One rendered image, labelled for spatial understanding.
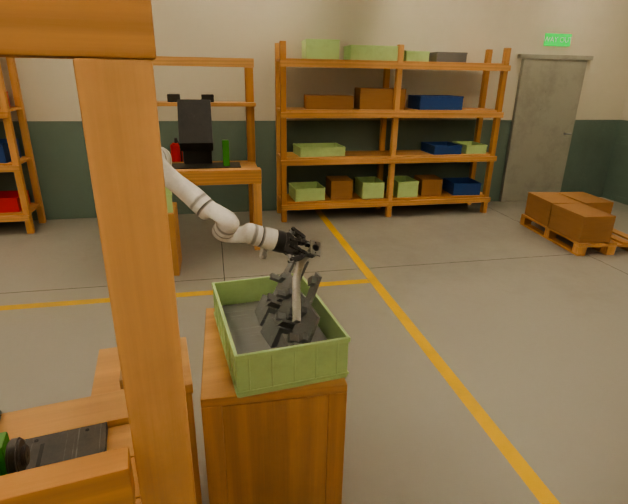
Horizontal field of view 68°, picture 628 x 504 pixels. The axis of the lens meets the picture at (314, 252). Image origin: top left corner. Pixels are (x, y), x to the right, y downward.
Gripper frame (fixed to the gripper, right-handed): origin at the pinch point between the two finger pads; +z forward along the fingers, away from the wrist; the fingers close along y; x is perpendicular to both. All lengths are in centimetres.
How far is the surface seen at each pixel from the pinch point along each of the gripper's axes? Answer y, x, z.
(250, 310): -3, 59, 1
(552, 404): -25, 60, 198
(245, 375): -40.5, 23.7, -11.6
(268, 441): -59, 42, 6
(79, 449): -67, 19, -58
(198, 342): 22, 204, 16
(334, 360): -33.0, 15.7, 18.8
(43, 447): -66, 24, -66
